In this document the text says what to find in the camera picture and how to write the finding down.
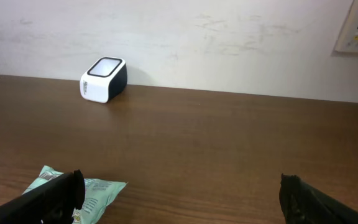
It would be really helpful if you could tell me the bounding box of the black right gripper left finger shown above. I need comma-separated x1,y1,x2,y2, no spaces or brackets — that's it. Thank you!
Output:
0,170,85,224

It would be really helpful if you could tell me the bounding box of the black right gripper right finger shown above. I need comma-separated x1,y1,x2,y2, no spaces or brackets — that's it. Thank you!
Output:
279,174,358,224

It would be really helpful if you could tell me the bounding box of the mint green wipes packet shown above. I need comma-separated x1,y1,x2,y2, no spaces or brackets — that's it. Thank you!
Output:
23,166,126,224

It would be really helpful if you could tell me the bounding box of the white barcode scanner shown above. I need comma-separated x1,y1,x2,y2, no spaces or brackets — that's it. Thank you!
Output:
80,57,128,103

